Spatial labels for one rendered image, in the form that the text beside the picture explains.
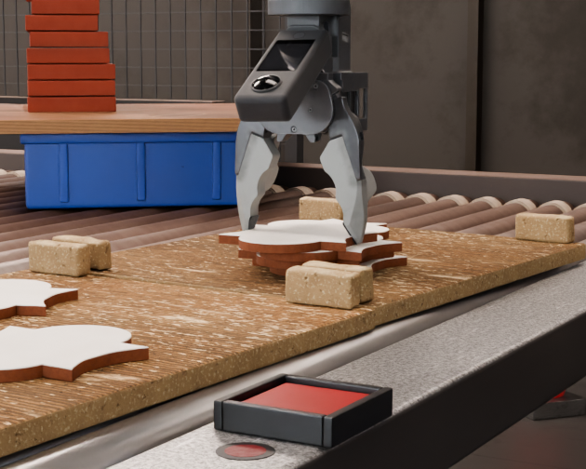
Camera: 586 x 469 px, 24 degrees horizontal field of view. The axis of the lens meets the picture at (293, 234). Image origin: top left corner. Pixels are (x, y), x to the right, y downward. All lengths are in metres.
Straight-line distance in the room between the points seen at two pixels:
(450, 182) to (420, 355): 1.04
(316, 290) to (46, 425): 0.34
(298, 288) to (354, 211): 0.15
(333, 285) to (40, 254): 0.30
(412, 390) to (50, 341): 0.23
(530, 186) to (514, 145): 2.98
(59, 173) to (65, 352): 0.96
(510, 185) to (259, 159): 0.81
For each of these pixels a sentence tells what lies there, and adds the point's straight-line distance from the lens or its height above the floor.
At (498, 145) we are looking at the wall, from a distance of 4.93.
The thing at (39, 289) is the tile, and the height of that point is 0.94.
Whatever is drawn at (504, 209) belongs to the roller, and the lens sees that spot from 1.82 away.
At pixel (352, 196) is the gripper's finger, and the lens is 1.15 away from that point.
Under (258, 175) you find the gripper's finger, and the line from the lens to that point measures 1.18.
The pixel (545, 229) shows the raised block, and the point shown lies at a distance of 1.38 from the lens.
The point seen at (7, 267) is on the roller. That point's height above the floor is 0.92.
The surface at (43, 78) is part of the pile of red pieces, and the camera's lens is 1.96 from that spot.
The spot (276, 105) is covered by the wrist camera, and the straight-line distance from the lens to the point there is 1.08.
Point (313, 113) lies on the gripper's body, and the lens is 1.15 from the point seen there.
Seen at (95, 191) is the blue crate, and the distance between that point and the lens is 1.79.
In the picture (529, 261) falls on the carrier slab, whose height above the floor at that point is 0.94.
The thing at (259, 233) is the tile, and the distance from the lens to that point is 1.18.
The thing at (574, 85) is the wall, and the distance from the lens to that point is 4.84.
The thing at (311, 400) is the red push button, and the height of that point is 0.93.
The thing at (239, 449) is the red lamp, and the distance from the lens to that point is 0.73.
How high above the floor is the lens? 1.13
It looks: 8 degrees down
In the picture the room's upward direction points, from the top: straight up
